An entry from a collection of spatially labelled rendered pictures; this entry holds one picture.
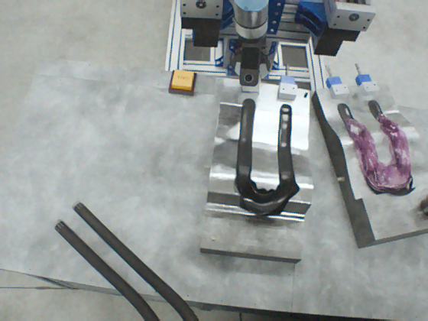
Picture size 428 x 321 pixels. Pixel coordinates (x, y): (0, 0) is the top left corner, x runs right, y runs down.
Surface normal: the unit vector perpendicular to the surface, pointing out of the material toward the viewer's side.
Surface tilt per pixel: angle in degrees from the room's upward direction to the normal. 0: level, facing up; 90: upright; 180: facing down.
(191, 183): 0
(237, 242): 0
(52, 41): 0
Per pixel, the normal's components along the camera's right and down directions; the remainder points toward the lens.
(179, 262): 0.06, -0.41
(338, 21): -0.02, 0.91
